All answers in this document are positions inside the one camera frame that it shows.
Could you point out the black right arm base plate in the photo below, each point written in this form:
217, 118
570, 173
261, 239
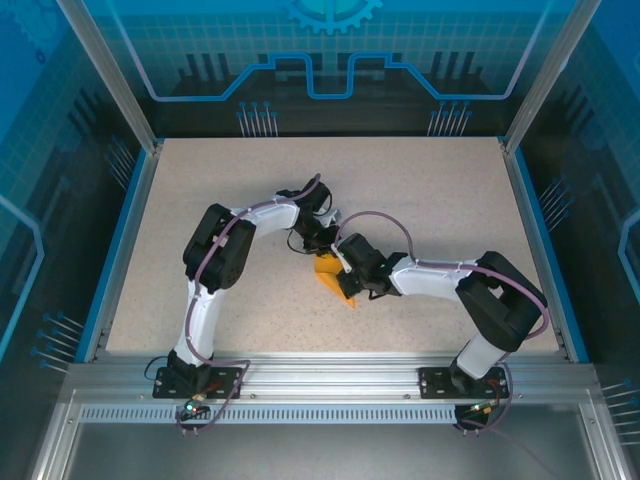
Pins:
432, 385

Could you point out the orange paper sheet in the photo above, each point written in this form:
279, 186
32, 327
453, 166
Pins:
327, 280

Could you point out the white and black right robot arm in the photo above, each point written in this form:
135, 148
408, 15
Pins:
500, 310

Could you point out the aluminium cross beam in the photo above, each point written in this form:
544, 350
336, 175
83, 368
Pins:
325, 375

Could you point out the aluminium frame post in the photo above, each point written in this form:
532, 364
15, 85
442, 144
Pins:
115, 85
545, 85

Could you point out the aluminium table side rail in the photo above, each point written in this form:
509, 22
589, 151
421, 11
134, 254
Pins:
149, 175
528, 225

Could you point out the aluminium lower frame rail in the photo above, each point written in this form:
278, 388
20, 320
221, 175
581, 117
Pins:
604, 440
59, 440

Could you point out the grey metal bottom sheet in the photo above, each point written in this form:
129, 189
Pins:
325, 455

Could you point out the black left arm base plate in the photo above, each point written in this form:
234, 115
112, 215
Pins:
165, 390

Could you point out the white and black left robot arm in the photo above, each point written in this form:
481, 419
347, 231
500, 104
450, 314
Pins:
220, 260

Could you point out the blue printed gear panel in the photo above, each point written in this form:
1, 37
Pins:
320, 30

